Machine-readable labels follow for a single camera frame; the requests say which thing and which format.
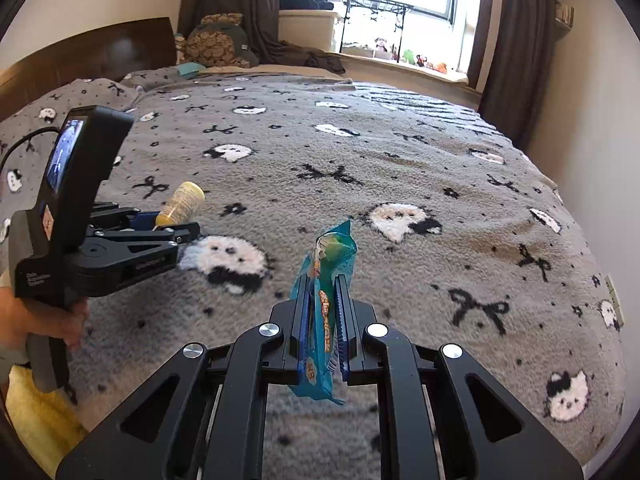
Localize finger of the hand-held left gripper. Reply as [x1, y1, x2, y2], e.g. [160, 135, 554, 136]
[89, 202, 166, 232]
[88, 220, 201, 257]

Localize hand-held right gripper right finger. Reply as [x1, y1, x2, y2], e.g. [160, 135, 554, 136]
[335, 275, 584, 480]

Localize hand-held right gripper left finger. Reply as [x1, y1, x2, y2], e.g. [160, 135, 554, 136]
[55, 299, 302, 480]

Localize small yellow bottle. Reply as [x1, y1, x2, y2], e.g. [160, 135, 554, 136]
[154, 181, 206, 229]

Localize teal snack packet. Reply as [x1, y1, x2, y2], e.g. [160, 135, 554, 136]
[289, 219, 359, 406]

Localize person's left hand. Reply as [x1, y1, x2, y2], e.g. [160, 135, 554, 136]
[0, 287, 91, 354]

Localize dark wooden headboard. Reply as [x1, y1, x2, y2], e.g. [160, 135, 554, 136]
[0, 17, 179, 122]

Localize grey printed blanket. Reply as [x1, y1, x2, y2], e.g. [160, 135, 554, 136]
[0, 72, 629, 480]

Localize brown patterned cushion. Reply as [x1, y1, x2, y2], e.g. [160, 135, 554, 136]
[185, 13, 254, 69]

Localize white storage box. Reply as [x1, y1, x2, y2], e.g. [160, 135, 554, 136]
[278, 8, 344, 54]

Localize black cable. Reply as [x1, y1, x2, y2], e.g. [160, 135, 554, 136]
[0, 127, 60, 171]

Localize black wire rack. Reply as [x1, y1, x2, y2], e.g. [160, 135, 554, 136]
[335, 0, 416, 59]

